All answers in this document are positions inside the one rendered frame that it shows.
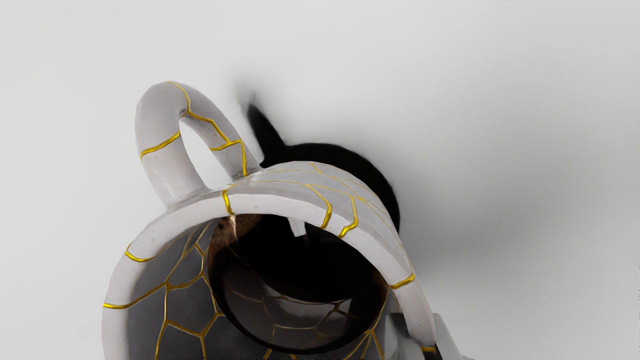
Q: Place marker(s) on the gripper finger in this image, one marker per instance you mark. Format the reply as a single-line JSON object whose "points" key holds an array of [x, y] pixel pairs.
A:
{"points": [[450, 345]]}

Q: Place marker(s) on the white mug with gold cracks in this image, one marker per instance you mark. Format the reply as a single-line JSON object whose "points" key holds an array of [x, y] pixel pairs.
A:
{"points": [[280, 197]]}

